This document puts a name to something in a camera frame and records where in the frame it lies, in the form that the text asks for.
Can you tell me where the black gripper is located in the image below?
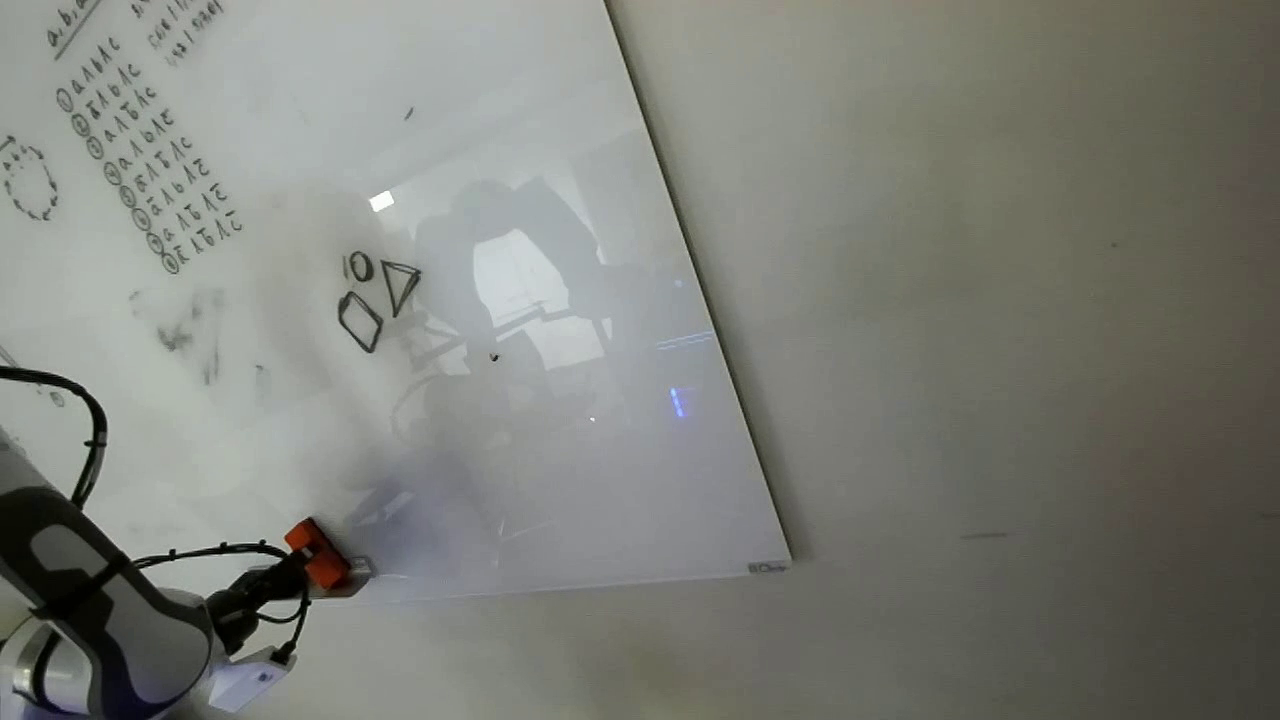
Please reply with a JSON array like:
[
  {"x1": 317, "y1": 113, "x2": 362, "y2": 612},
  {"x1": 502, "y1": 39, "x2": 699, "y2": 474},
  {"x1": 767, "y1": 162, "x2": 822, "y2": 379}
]
[{"x1": 199, "y1": 550, "x2": 320, "y2": 660}]

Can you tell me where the orange board duster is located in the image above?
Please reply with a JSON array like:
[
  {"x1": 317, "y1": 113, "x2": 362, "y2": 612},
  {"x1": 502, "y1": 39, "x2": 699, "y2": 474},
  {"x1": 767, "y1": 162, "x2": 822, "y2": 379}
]
[{"x1": 280, "y1": 514, "x2": 356, "y2": 595}]

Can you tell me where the white glass whiteboard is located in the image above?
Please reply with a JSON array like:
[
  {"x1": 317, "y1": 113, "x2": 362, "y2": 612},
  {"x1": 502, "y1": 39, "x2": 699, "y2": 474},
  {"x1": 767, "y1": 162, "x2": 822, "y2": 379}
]
[{"x1": 0, "y1": 0, "x2": 799, "y2": 623}]

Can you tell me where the thin black cable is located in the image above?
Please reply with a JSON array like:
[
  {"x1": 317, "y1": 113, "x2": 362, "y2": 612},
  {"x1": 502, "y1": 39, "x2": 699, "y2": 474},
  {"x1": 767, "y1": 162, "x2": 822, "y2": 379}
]
[{"x1": 132, "y1": 538, "x2": 292, "y2": 572}]

